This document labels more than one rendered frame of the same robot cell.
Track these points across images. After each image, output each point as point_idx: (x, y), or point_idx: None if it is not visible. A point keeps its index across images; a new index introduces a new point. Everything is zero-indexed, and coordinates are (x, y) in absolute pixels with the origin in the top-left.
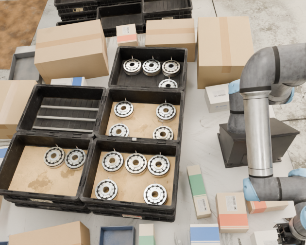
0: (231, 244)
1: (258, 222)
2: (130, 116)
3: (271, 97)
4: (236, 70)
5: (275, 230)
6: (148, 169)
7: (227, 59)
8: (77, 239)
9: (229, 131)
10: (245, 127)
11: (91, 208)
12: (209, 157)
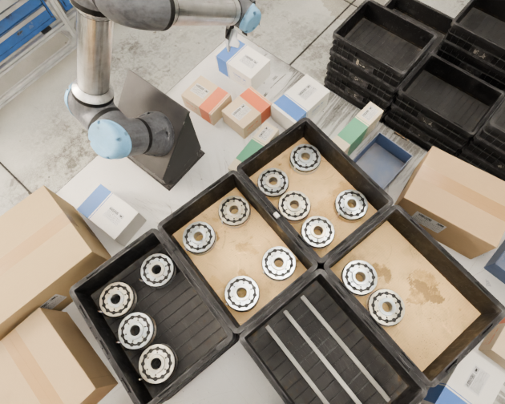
0: (272, 99)
1: (234, 95)
2: None
3: (111, 89)
4: (64, 209)
5: (233, 67)
6: (287, 185)
7: (52, 226)
8: (417, 179)
9: (173, 138)
10: (160, 117)
11: None
12: (206, 176)
